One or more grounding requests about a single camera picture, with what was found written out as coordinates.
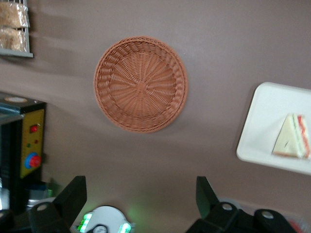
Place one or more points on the black food warmer yellow panel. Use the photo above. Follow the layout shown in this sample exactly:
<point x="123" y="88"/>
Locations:
<point x="31" y="121"/>

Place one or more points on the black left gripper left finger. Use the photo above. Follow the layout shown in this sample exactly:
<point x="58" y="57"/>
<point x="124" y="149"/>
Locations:
<point x="60" y="208"/>

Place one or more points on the white plastic tray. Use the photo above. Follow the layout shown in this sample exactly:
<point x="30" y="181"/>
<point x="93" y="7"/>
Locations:
<point x="262" y="121"/>

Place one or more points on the brown round wicker basket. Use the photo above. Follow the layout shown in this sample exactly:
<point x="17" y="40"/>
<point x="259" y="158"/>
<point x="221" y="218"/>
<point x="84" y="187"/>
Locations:
<point x="116" y="109"/>

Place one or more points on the white left robot arm base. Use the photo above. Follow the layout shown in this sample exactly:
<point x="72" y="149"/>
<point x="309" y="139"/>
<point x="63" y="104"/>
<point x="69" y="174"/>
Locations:
<point x="104" y="216"/>

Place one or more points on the packaged bread in clear bag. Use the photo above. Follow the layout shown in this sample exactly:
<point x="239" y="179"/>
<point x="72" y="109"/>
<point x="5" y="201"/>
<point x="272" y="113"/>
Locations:
<point x="12" y="40"/>
<point x="12" y="14"/>

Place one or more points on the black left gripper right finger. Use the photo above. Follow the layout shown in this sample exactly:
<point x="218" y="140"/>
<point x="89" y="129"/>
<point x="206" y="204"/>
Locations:
<point x="218" y="218"/>

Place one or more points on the triangular sandwich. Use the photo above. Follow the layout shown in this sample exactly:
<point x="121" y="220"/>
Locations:
<point x="286" y="140"/>

